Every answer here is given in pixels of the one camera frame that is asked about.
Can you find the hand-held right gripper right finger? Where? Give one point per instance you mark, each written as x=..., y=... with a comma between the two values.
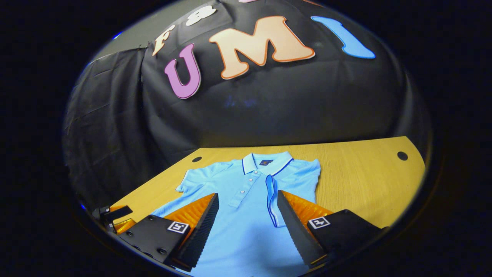
x=298, y=232

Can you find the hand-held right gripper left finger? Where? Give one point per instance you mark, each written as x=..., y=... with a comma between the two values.
x=200, y=231

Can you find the light blue polo T-shirt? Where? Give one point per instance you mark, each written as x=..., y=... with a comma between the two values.
x=246, y=231

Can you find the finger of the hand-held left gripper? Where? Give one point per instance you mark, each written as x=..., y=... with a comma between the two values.
x=115, y=212
x=123, y=226

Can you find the black backdrop cloth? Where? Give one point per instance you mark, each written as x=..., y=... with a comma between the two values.
x=269, y=100

